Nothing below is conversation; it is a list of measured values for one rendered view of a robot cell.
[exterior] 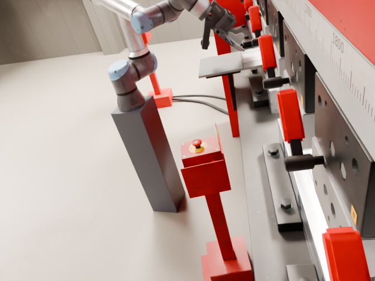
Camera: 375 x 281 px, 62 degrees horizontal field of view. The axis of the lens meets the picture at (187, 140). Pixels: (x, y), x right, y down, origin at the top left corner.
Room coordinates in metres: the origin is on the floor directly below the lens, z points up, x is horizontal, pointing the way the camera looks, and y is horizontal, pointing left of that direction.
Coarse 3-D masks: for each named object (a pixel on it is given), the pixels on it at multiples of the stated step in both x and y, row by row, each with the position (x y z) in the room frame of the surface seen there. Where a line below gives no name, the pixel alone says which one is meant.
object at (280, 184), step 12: (264, 144) 0.73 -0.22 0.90; (276, 144) 0.71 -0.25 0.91; (264, 156) 0.68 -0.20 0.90; (276, 156) 0.66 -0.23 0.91; (276, 168) 0.62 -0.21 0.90; (276, 180) 0.58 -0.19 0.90; (288, 180) 0.56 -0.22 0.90; (276, 192) 0.53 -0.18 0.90; (288, 192) 0.52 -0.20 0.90; (276, 204) 0.50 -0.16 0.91; (276, 216) 0.47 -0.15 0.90; (288, 216) 0.46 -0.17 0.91; (300, 216) 0.45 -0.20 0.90; (288, 228) 0.44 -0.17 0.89; (300, 228) 0.43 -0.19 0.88
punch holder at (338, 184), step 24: (336, 120) 0.22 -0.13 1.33; (312, 144) 0.29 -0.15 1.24; (336, 144) 0.21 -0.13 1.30; (360, 144) 0.17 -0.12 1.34; (336, 168) 0.21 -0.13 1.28; (360, 168) 0.16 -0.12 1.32; (336, 192) 0.20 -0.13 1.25; (360, 192) 0.15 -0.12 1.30; (336, 216) 0.19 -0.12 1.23; (360, 216) 0.15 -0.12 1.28
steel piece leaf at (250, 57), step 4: (252, 52) 1.21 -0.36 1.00; (256, 52) 1.20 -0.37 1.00; (244, 56) 1.19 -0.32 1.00; (248, 56) 1.18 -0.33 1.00; (252, 56) 1.17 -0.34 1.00; (256, 56) 1.16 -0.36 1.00; (260, 56) 1.15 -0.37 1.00; (244, 60) 1.15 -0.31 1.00; (248, 60) 1.14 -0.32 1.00; (252, 60) 1.13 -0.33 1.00; (256, 60) 1.13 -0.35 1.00
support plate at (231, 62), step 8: (256, 48) 1.25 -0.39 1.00; (216, 56) 1.28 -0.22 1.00; (224, 56) 1.26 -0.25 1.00; (232, 56) 1.23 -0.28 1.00; (240, 56) 1.21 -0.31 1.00; (200, 64) 1.25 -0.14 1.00; (208, 64) 1.22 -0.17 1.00; (216, 64) 1.20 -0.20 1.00; (224, 64) 1.18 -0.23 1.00; (232, 64) 1.16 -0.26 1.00; (240, 64) 1.13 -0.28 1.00; (248, 64) 1.11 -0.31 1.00; (256, 64) 1.09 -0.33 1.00; (200, 72) 1.16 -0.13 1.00; (208, 72) 1.14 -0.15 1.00; (216, 72) 1.12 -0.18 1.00; (224, 72) 1.11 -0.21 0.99
